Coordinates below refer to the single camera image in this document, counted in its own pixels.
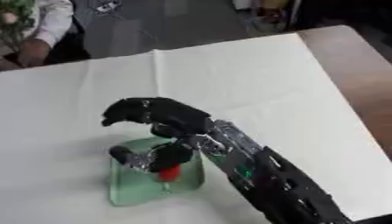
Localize person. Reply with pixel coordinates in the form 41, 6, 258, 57
0, 0, 94, 72

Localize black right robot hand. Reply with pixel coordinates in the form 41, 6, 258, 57
99, 96, 216, 173

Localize pale green open box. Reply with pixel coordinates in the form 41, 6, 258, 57
105, 136, 207, 207

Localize small red object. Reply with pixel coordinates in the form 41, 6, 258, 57
156, 164, 184, 182

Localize green plant with pink flower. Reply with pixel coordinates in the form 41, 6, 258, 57
0, 0, 39, 54

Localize person's hand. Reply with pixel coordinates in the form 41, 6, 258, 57
15, 38, 54, 68

